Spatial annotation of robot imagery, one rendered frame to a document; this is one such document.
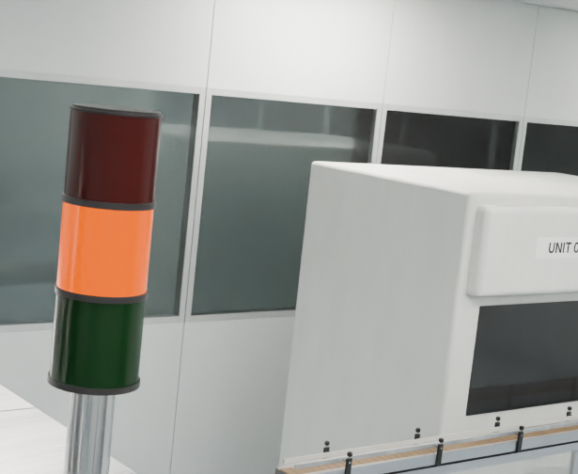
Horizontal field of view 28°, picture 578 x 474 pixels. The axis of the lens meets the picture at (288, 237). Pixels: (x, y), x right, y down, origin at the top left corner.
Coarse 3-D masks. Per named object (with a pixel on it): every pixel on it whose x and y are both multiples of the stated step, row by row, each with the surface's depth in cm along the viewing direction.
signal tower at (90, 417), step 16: (96, 112) 61; (112, 112) 61; (128, 112) 61; (144, 112) 62; (160, 112) 63; (96, 208) 61; (112, 208) 61; (128, 208) 62; (144, 208) 62; (64, 384) 63; (80, 400) 64; (96, 400) 64; (112, 400) 65; (80, 416) 64; (96, 416) 64; (112, 416) 65; (80, 432) 64; (96, 432) 64; (80, 448) 65; (96, 448) 65; (64, 464) 66; (80, 464) 65; (96, 464) 65
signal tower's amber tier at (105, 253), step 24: (72, 216) 62; (96, 216) 62; (120, 216) 62; (144, 216) 63; (72, 240) 62; (96, 240) 62; (120, 240) 62; (144, 240) 63; (72, 264) 62; (96, 264) 62; (120, 264) 62; (144, 264) 64; (72, 288) 62; (96, 288) 62; (120, 288) 62; (144, 288) 64
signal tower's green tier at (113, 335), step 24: (72, 312) 62; (96, 312) 62; (120, 312) 63; (144, 312) 65; (72, 336) 63; (96, 336) 62; (120, 336) 63; (72, 360) 63; (96, 360) 63; (120, 360) 63; (72, 384) 63; (96, 384) 63; (120, 384) 63
